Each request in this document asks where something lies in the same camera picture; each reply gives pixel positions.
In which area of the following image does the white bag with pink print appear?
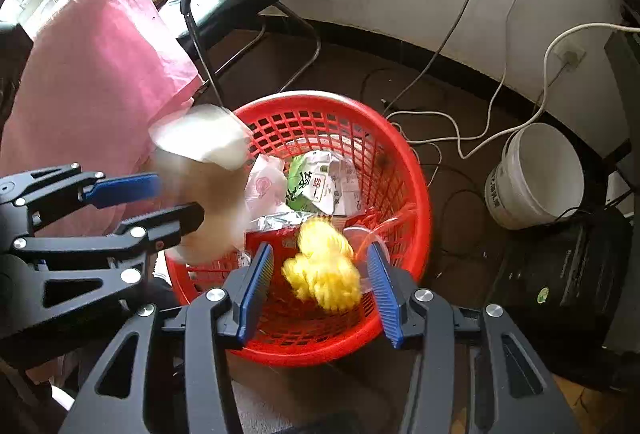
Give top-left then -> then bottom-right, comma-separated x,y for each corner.
244,154 -> 291,221

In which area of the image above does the silver foil packet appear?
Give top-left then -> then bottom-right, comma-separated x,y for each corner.
245,210 -> 321,235

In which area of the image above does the red plastic mesh basket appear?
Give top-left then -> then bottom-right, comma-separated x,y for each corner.
165,90 -> 432,367

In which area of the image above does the green snack packet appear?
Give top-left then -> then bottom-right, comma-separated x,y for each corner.
286,151 -> 362,216

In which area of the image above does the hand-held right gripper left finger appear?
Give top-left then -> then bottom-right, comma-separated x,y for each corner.
59,241 -> 276,434

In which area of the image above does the yellow plastic ribbon bundle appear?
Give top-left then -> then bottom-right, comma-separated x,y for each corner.
281,219 -> 363,314

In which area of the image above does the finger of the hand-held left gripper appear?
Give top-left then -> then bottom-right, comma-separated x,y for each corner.
0,163 -> 163,240
0,201 -> 206,340

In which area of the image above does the white cable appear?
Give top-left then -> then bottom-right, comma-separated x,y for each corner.
387,22 -> 640,160

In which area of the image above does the black floor machine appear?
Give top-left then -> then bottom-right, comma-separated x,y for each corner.
487,207 -> 637,390

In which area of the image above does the clear plastic cup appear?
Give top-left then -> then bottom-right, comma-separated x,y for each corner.
342,224 -> 388,291

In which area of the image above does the white wall socket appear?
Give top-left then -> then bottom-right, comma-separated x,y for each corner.
559,42 -> 587,68

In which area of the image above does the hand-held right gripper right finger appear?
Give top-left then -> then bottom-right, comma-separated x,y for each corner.
366,243 -> 583,434

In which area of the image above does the white translucent plastic bag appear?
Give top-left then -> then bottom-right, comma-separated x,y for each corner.
149,103 -> 257,266

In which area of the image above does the white plastic bucket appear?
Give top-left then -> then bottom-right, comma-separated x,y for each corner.
484,122 -> 586,231

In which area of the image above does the pink floral tablecloth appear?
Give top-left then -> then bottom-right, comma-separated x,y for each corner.
0,0 -> 203,385

